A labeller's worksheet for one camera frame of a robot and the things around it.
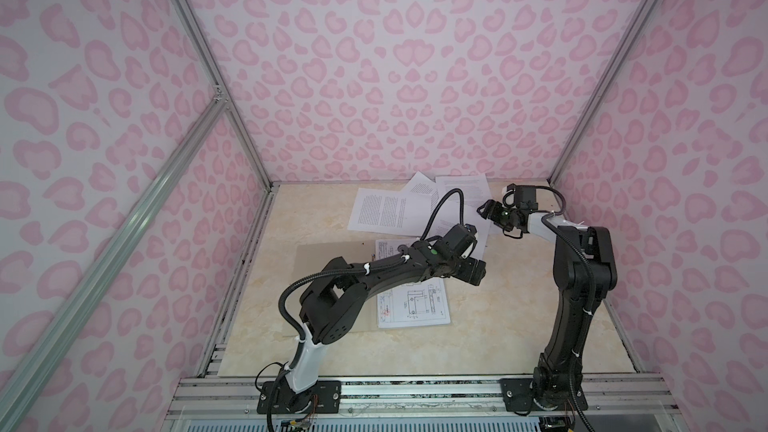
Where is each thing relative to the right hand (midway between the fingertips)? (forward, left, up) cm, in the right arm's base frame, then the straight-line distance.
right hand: (489, 209), depth 104 cm
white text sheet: (+2, +35, -5) cm, 36 cm away
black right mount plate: (-55, +1, -6) cm, 55 cm away
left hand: (-25, +8, +5) cm, 27 cm away
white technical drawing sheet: (-32, +24, -6) cm, 40 cm away
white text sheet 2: (+15, +23, -7) cm, 28 cm away
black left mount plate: (-57, +47, -5) cm, 74 cm away
